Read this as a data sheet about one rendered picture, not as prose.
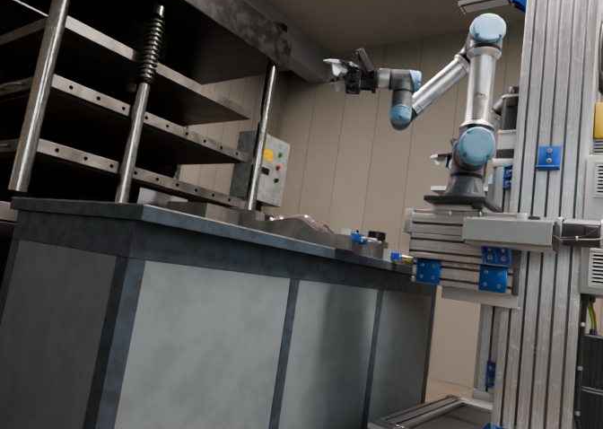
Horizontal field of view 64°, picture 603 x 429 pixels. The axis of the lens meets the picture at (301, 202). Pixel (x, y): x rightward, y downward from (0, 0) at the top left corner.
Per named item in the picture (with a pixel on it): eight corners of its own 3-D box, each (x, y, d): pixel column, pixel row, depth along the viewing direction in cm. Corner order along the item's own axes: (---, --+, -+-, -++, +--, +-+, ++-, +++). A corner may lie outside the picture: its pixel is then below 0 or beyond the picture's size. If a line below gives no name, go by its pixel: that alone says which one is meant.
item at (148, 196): (181, 235, 230) (187, 199, 232) (132, 226, 208) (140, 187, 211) (121, 229, 260) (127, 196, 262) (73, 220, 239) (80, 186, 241)
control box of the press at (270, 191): (257, 388, 282) (294, 144, 302) (220, 394, 258) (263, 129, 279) (231, 379, 295) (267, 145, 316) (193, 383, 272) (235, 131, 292)
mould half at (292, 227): (362, 255, 199) (365, 229, 200) (346, 249, 175) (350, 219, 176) (252, 241, 216) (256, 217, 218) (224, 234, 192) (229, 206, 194)
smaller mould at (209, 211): (236, 232, 164) (240, 211, 165) (204, 224, 152) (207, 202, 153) (196, 228, 176) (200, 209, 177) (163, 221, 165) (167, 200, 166)
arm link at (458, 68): (476, 39, 194) (382, 118, 195) (482, 24, 183) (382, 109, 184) (498, 58, 191) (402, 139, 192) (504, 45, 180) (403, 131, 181)
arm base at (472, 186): (490, 206, 181) (493, 180, 182) (478, 197, 169) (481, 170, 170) (450, 205, 190) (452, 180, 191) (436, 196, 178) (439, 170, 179)
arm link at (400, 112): (409, 128, 181) (413, 100, 183) (411, 118, 170) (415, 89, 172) (388, 126, 183) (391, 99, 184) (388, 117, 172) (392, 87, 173)
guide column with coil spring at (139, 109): (109, 306, 197) (168, 10, 215) (97, 306, 193) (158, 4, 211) (102, 304, 200) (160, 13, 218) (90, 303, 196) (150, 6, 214)
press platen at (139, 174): (240, 207, 262) (241, 198, 262) (30, 150, 175) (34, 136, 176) (155, 203, 306) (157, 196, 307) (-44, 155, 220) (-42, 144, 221)
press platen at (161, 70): (250, 119, 271) (252, 110, 271) (56, 22, 184) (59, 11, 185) (170, 127, 313) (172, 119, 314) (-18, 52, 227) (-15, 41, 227)
